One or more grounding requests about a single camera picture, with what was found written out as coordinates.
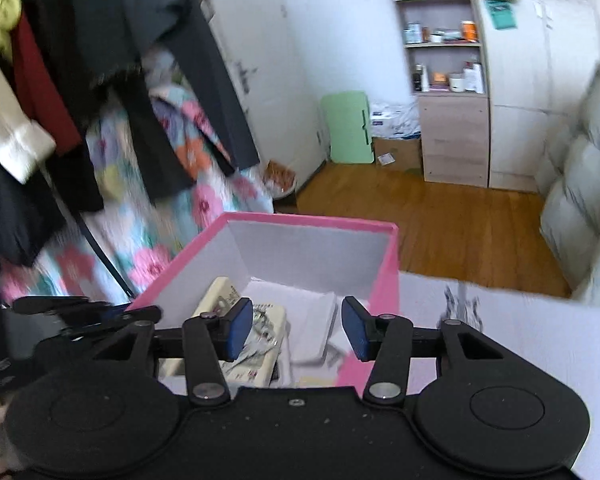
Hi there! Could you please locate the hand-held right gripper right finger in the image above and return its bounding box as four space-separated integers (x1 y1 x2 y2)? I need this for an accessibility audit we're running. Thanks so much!
341 296 506 405

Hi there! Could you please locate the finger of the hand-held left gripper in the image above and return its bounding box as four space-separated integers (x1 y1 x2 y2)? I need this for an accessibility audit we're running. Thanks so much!
60 305 162 338
11 296 90 315

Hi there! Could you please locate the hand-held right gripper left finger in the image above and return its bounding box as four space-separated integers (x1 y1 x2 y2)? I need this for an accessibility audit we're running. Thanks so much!
92 297 255 407

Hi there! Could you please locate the clear plastic packet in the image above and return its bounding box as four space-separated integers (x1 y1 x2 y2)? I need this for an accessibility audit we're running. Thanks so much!
220 302 283 376

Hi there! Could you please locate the pink cardboard box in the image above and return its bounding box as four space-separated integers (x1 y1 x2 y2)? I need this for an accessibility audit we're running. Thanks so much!
129 212 400 391

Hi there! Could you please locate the floral quilt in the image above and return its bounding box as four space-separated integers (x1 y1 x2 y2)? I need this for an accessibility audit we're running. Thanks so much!
0 50 276 306

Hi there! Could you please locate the orange snack bag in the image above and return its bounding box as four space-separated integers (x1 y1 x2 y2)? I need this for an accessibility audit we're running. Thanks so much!
262 160 297 194

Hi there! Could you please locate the cat print mat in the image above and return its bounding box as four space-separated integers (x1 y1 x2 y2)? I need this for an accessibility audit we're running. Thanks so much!
330 270 600 480

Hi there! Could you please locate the brown cardboard box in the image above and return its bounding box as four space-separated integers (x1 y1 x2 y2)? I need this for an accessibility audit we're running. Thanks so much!
372 135 424 172

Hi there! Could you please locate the white garment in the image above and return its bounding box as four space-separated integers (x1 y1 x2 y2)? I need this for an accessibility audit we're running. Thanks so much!
0 35 57 184

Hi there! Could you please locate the green folding table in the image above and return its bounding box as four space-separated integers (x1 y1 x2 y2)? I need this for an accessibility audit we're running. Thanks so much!
321 91 376 165

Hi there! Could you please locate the red garment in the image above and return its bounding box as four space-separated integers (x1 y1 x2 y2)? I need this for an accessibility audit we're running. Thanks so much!
12 10 83 157

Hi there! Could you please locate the white plastic bag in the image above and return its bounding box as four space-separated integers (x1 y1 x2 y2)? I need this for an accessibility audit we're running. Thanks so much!
369 100 422 141

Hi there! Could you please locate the wooden shelf cabinet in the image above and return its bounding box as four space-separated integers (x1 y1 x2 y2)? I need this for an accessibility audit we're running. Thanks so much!
387 0 491 188

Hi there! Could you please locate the grey-green puffer jacket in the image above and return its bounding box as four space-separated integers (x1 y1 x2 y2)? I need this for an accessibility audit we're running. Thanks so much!
535 60 600 307

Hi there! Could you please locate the dark grey coat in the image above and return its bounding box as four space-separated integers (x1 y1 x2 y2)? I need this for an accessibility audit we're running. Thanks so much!
115 0 261 206

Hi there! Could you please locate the black garment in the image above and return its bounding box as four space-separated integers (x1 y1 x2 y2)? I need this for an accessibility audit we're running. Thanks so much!
20 0 146 213

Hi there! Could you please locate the white bottle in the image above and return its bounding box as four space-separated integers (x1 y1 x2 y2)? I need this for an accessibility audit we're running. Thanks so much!
462 60 485 94

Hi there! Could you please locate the light wooden wardrobe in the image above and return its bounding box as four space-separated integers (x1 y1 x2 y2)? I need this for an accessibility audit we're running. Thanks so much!
480 0 600 194

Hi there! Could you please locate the teal paper note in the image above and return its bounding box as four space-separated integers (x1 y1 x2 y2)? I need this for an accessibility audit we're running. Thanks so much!
482 0 519 31

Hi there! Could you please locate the black drawstring cord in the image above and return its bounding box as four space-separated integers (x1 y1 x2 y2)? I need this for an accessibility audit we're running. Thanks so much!
77 210 136 302

